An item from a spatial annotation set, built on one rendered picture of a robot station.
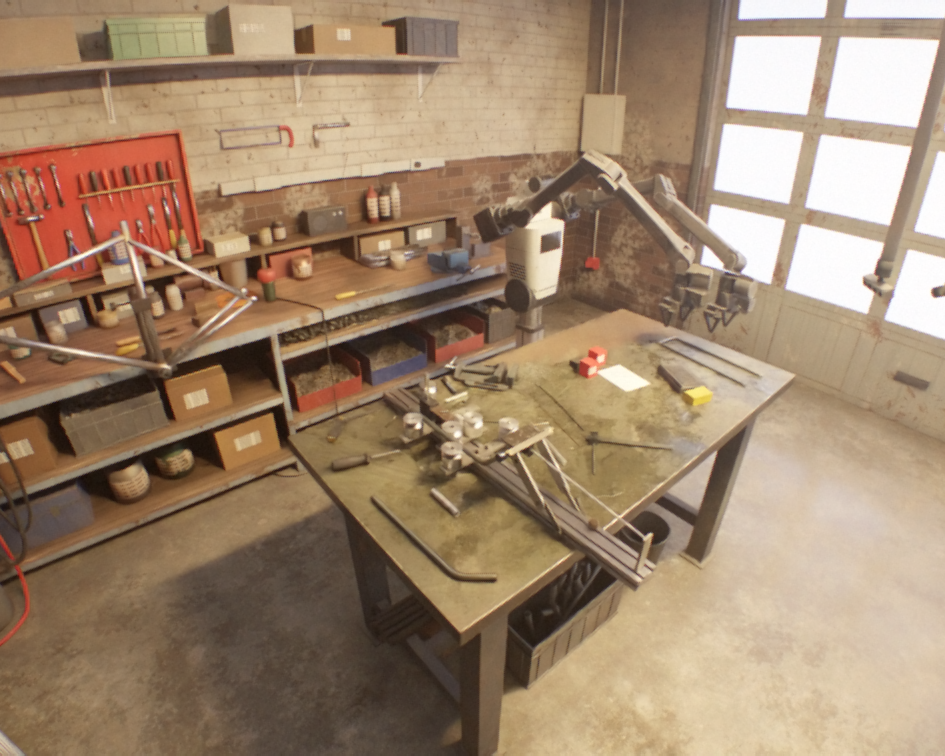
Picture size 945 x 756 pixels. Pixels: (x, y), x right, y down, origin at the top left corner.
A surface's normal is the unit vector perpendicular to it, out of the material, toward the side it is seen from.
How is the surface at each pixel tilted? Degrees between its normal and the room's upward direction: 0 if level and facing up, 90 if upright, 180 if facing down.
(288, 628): 0
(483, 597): 0
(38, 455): 91
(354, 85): 90
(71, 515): 90
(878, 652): 0
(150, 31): 90
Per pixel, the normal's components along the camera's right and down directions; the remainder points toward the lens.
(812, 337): -0.77, 0.31
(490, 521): 0.00, -0.87
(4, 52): 0.61, 0.40
